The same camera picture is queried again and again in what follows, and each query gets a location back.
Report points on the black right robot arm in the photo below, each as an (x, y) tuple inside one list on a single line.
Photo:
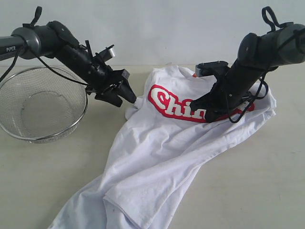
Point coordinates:
[(284, 44)]

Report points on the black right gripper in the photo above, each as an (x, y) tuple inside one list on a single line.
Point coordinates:
[(226, 94)]

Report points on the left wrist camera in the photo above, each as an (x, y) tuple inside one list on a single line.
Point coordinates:
[(106, 54)]

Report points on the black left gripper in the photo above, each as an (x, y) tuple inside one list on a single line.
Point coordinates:
[(103, 78)]

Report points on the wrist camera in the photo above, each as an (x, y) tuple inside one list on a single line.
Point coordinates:
[(106, 54), (218, 69)]

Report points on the white t-shirt red print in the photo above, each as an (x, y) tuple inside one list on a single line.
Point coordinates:
[(156, 155)]

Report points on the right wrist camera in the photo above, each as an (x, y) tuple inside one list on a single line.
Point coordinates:
[(218, 69)]

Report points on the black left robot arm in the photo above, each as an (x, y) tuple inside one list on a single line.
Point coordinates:
[(54, 40)]

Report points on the metal wire mesh basket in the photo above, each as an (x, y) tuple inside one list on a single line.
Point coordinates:
[(40, 106)]

